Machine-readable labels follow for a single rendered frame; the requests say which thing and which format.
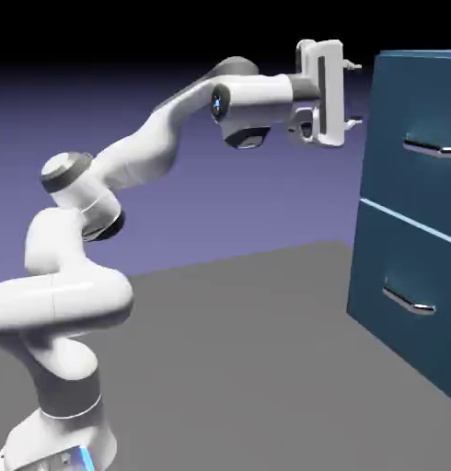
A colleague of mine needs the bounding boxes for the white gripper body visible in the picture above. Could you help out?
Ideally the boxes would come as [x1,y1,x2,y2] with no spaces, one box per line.
[305,39,346,147]

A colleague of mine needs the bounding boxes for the blue cabinet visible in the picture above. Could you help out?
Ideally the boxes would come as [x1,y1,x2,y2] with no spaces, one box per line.
[345,49,451,407]

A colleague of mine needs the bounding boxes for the long silver drawer handle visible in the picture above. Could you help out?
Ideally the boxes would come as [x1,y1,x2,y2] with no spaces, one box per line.
[401,134,451,159]

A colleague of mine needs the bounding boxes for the blue drawer front with long handle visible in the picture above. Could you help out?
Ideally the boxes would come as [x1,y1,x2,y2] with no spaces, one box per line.
[359,54,451,241]

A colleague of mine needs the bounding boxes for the blue drawer front with short handle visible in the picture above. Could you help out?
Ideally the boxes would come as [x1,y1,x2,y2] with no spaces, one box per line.
[346,201,451,404]

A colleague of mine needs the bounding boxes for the short silver drawer handle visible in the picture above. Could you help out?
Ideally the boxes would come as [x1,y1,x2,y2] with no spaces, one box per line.
[381,277,437,316]

